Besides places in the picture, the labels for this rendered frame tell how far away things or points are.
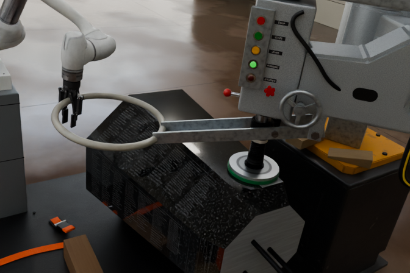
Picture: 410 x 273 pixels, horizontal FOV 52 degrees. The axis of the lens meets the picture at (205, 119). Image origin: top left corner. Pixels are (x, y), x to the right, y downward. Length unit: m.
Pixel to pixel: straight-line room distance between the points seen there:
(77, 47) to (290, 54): 0.89
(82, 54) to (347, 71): 1.07
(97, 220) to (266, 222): 1.31
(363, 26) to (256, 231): 1.03
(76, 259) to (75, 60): 1.02
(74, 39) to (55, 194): 1.37
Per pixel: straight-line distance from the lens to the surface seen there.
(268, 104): 1.56
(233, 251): 1.71
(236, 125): 1.78
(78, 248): 2.39
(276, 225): 1.78
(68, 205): 2.86
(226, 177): 1.74
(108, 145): 1.68
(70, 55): 1.88
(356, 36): 2.09
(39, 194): 2.98
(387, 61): 1.53
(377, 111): 1.59
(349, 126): 2.28
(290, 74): 1.51
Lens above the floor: 1.77
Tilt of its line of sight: 26 degrees down
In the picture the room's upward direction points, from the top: 8 degrees clockwise
